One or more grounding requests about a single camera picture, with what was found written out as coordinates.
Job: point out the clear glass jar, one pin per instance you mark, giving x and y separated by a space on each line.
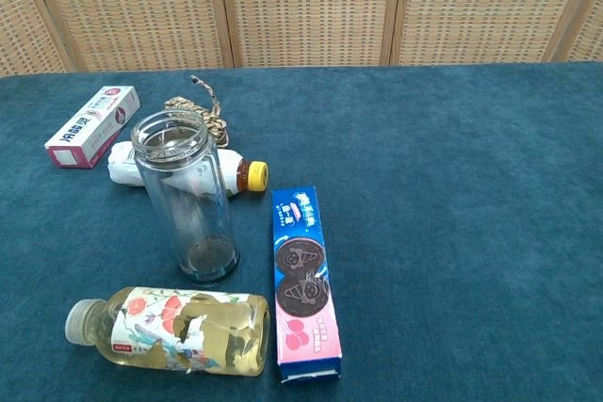
188 223

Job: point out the white bottle with yellow cap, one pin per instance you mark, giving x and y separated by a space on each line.
235 169

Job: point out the blue pink cookie box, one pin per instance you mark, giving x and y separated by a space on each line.
301 279

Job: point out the blue carpet table cover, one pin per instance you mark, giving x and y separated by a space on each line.
447 209

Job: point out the woven bamboo folding screen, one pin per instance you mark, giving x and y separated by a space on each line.
306 6

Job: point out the tea bottle with floral label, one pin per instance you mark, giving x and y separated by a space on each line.
188 331

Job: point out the white pink toothpaste box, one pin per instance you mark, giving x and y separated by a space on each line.
94 126

